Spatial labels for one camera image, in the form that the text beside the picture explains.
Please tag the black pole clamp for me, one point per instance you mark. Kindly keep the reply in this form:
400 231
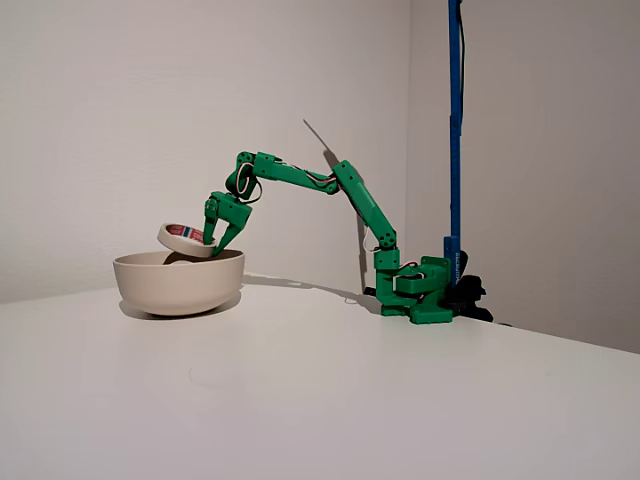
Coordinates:
470 295

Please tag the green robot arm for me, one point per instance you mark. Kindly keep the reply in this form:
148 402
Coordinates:
370 205

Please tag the white masking tape roll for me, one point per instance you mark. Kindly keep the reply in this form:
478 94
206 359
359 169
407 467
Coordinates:
182 241

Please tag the small black base clamp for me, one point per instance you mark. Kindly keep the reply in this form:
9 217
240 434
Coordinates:
372 290

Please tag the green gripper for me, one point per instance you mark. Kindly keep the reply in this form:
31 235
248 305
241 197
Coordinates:
231 210

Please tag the blue upright pole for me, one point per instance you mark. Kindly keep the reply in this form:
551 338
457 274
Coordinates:
455 100

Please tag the beige bowl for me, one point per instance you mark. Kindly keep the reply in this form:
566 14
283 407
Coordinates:
178 287

